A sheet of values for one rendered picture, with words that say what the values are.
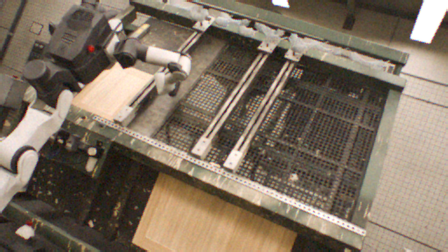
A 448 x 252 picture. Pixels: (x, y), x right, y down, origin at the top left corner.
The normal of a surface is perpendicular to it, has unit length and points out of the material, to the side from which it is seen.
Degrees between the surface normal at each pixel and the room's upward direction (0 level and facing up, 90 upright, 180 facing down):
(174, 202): 90
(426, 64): 90
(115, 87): 53
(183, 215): 90
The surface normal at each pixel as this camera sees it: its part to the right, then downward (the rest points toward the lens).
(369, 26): -0.32, -0.15
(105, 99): 0.04, -0.65
